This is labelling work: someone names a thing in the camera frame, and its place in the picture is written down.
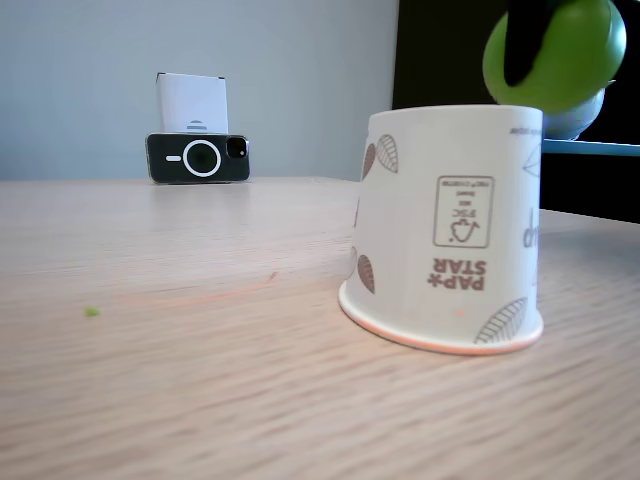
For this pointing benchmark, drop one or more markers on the white bowl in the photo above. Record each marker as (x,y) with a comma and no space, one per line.
(575,122)

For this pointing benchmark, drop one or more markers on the small green crumb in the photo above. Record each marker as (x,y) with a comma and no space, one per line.
(91,312)

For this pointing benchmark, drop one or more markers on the white cardboard box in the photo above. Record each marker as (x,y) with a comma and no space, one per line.
(192,100)

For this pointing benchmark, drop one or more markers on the green ball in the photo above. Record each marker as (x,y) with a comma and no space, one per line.
(575,55)

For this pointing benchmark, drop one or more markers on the white leaf-print paper cup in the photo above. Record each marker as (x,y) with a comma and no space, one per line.
(425,220)

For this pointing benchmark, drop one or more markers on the blue shelf frame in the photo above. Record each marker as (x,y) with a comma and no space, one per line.
(600,147)

